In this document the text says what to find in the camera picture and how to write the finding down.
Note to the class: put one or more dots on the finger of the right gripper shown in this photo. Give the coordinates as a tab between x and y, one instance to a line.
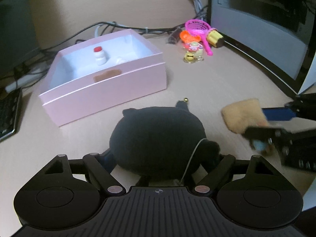
263	137
278	114

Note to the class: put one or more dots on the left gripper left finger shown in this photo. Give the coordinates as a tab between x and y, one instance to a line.
89	175

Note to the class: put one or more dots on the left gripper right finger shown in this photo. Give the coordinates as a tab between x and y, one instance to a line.
221	168

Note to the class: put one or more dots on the tan plush paw toy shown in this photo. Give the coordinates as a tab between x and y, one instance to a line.
238	116

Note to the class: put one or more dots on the black plush cat toy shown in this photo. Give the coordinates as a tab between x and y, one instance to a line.
162	142

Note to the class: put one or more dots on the small white red-capped bottle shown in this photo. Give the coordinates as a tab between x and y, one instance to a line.
100	55

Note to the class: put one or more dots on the pink toy net scoop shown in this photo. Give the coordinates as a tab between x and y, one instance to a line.
200	28

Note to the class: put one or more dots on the pink cardboard box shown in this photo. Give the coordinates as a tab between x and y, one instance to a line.
76	86

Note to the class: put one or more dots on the black computer case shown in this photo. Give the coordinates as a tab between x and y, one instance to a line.
279	35

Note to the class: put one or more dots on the yellow toy cupcake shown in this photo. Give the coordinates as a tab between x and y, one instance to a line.
215	38

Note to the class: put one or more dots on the small yellow toy figures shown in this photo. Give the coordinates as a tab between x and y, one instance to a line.
194	52

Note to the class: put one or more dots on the black keyboard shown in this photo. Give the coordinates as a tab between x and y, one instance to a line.
10	113

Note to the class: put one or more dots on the white power strip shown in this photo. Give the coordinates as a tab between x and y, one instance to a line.
30	78

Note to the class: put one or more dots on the orange toy piece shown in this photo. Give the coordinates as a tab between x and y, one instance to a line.
186	37

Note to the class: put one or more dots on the brown wrapped candy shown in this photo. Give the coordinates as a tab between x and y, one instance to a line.
174	37

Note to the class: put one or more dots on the dark monitor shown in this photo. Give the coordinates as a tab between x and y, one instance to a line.
18	39

